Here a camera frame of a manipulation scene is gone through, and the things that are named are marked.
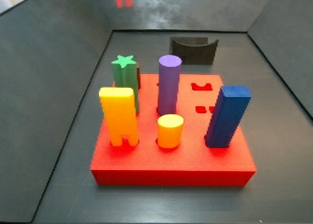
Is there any red shape sorter board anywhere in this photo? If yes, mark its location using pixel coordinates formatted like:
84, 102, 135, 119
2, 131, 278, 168
90, 74, 256, 187

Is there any short yellow cylinder peg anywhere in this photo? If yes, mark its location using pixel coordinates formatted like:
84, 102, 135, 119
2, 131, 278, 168
157, 114, 183, 149

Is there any yellow arch-foot block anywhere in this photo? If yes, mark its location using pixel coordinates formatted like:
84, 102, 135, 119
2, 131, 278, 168
98, 87, 139, 146

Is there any purple cylinder peg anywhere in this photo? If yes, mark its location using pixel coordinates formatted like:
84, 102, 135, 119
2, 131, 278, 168
157, 55, 181, 115

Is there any green star peg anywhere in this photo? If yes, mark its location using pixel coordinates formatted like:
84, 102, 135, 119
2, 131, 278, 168
110, 55, 139, 112

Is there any blue rectangular block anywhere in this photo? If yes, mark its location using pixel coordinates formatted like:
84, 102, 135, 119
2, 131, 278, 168
204, 85, 251, 148

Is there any black curved plastic holder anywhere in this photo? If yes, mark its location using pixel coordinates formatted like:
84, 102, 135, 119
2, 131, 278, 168
169, 37, 219, 65

